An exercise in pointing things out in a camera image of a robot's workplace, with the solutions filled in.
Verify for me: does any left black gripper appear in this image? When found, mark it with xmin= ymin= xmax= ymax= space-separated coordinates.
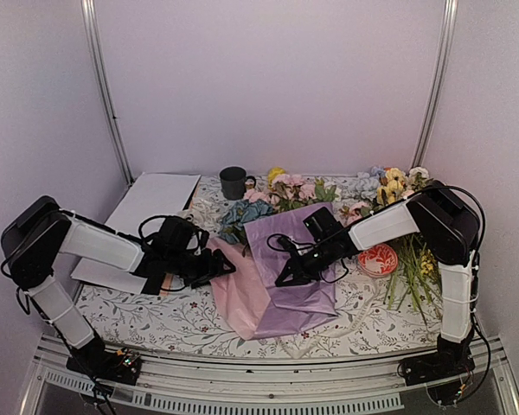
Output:
xmin=167 ymin=248 xmax=236 ymax=290

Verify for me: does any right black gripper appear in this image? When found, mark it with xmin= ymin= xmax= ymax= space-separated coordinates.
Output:
xmin=277 ymin=239 xmax=336 ymax=287

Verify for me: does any pink wrapping paper sheet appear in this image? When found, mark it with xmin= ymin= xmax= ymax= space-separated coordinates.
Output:
xmin=205 ymin=201 xmax=341 ymax=342

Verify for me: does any blue hydrangea stem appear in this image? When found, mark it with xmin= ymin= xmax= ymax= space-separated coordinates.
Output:
xmin=218 ymin=200 xmax=274 ymax=246

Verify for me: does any yellow flower stem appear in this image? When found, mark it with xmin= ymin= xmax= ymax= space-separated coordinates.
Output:
xmin=267 ymin=167 xmax=286 ymax=186

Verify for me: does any white printed ribbon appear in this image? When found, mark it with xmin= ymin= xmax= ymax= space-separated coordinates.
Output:
xmin=277 ymin=278 xmax=381 ymax=360

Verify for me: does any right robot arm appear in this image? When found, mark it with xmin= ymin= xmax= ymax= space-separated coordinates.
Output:
xmin=266 ymin=181 xmax=486 ymax=377

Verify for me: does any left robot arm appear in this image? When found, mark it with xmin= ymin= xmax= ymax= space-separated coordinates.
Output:
xmin=0 ymin=195 xmax=236 ymax=375

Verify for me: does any pile of fake flowers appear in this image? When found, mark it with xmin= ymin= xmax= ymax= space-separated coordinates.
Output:
xmin=339 ymin=165 xmax=446 ymax=325

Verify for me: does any red patterned bowl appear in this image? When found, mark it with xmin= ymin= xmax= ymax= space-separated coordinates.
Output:
xmin=358 ymin=244 xmax=399 ymax=278

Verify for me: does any dark grey mug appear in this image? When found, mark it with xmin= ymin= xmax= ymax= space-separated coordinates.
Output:
xmin=219 ymin=166 xmax=256 ymax=201

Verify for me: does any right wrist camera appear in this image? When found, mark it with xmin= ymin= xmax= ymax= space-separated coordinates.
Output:
xmin=266 ymin=233 xmax=302 ymax=254

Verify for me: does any front aluminium rail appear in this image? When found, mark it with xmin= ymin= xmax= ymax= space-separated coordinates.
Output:
xmin=19 ymin=335 xmax=519 ymax=414

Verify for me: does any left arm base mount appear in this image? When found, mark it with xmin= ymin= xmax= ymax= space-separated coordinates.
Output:
xmin=66 ymin=344 xmax=142 ymax=386

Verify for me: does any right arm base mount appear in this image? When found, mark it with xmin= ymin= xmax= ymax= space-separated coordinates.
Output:
xmin=397 ymin=343 xmax=475 ymax=386

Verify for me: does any left aluminium frame post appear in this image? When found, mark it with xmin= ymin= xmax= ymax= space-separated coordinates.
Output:
xmin=80 ymin=0 xmax=135 ymax=187

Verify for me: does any aluminium frame post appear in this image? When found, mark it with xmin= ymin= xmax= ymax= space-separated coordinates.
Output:
xmin=80 ymin=0 xmax=135 ymax=187
xmin=411 ymin=0 xmax=458 ymax=168

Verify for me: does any right aluminium frame post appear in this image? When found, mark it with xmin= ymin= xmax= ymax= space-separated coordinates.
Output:
xmin=411 ymin=0 xmax=458 ymax=168

